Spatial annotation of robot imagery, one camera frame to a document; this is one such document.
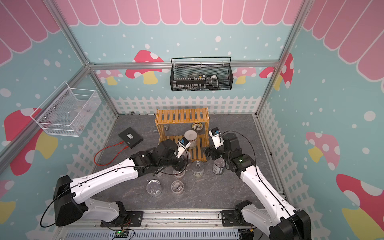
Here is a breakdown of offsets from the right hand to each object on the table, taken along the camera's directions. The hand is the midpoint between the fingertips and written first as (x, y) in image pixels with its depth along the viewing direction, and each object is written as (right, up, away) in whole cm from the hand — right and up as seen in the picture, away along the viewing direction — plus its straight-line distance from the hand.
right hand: (210, 143), depth 79 cm
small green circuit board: (-44, -44, -6) cm, 63 cm away
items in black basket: (-9, +36, +11) cm, 39 cm away
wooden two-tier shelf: (-13, +15, +3) cm, 20 cm away
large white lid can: (-29, -19, +9) cm, 36 cm away
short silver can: (-30, -24, 0) cm, 39 cm away
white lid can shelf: (-11, +4, +14) cm, 18 cm away
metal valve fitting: (-30, +9, +31) cm, 44 cm away
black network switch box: (-54, +2, +25) cm, 60 cm away
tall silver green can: (+5, -12, +2) cm, 13 cm away
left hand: (-13, -7, -4) cm, 16 cm away
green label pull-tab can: (-7, -14, +5) cm, 17 cm away
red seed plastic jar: (-18, -23, 0) cm, 29 cm away
